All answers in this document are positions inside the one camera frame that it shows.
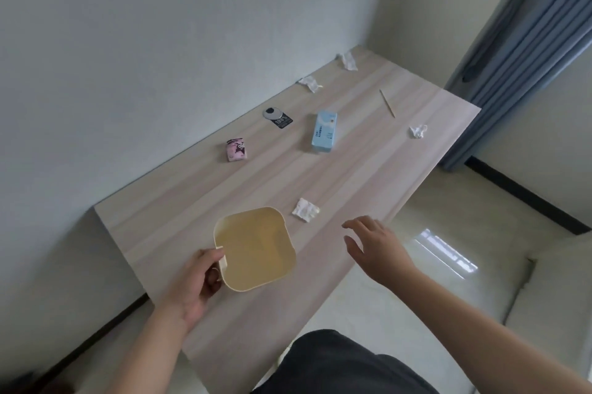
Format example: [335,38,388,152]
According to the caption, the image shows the person's right hand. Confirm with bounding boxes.
[342,216,418,288]

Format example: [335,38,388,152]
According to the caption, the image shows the person's left hand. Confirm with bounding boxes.
[166,247,226,329]

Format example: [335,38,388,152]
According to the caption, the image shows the beige square plastic bin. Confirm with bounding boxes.
[213,207,297,292]

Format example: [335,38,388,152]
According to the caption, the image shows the person's right forearm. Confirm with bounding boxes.
[388,266,592,394]

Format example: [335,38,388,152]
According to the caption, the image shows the person's left forearm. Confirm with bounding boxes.
[96,303,188,394]

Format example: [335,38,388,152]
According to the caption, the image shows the pink and black small pouch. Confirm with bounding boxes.
[226,138,249,162]

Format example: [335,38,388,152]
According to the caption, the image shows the person's dark trousers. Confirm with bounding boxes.
[251,329,440,394]

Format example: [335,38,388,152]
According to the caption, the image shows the light blue tissue pack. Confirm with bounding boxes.
[311,111,338,153]

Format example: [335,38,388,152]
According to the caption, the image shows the wooden stick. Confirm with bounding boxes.
[380,89,396,119]

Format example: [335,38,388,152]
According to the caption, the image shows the black tag with round mirror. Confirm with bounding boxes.
[263,107,293,129]

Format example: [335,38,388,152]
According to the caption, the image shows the white sofa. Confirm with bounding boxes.
[503,230,592,373]

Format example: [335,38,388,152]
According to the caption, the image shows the grey-blue curtain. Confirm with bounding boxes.
[438,0,592,172]

